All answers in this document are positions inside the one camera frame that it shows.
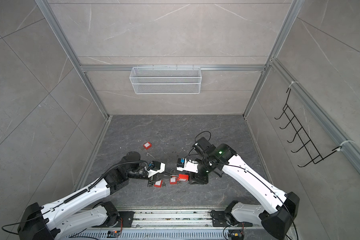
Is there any white wire mesh basket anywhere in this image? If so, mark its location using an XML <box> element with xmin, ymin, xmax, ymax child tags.
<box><xmin>130</xmin><ymin>67</ymin><xmax>202</xmax><ymax>95</ymax></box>

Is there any black wire hook rack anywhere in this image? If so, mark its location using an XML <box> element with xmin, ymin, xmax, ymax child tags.
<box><xmin>274</xmin><ymin>88</ymin><xmax>343</xmax><ymax>168</ymax></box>

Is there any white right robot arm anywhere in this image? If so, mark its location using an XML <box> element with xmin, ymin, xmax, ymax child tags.
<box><xmin>177</xmin><ymin>137</ymin><xmax>300</xmax><ymax>240</ymax></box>

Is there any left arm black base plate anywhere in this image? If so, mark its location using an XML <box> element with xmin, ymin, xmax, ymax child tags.
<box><xmin>115</xmin><ymin>211</ymin><xmax>135</xmax><ymax>228</ymax></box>

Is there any aluminium frame left rail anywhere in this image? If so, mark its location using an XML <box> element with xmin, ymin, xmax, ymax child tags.
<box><xmin>72</xmin><ymin>116</ymin><xmax>112</xmax><ymax>192</ymax></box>

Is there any slotted cable duct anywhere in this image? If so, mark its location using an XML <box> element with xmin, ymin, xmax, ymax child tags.
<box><xmin>65</xmin><ymin>229</ymin><xmax>228</xmax><ymax>240</ymax></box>

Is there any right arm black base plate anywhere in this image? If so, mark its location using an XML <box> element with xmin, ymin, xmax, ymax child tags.
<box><xmin>210</xmin><ymin>210</ymin><xmax>253</xmax><ymax>227</ymax></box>

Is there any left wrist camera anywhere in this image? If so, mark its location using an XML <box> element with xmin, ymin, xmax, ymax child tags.
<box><xmin>147</xmin><ymin>161</ymin><xmax>165</xmax><ymax>178</ymax></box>

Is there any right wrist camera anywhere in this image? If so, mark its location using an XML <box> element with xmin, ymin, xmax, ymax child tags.
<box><xmin>176</xmin><ymin>158</ymin><xmax>199</xmax><ymax>173</ymax></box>

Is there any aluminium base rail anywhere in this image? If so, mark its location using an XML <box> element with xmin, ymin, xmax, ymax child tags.
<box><xmin>83</xmin><ymin>206</ymin><xmax>296</xmax><ymax>230</ymax></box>

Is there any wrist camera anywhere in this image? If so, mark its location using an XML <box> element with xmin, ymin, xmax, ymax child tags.
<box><xmin>176</xmin><ymin>158</ymin><xmax>199</xmax><ymax>173</ymax></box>
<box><xmin>147</xmin><ymin>161</ymin><xmax>165</xmax><ymax>178</ymax></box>

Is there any red padlock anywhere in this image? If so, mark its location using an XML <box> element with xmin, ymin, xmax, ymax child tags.
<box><xmin>170</xmin><ymin>177</ymin><xmax>179</xmax><ymax>185</ymax></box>
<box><xmin>143</xmin><ymin>141</ymin><xmax>160</xmax><ymax>150</ymax></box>
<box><xmin>154</xmin><ymin>180</ymin><xmax>165</xmax><ymax>188</ymax></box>
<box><xmin>178</xmin><ymin>174</ymin><xmax>189</xmax><ymax>182</ymax></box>

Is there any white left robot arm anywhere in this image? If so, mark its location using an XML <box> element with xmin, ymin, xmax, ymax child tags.
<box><xmin>17</xmin><ymin>152</ymin><xmax>165</xmax><ymax>240</ymax></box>

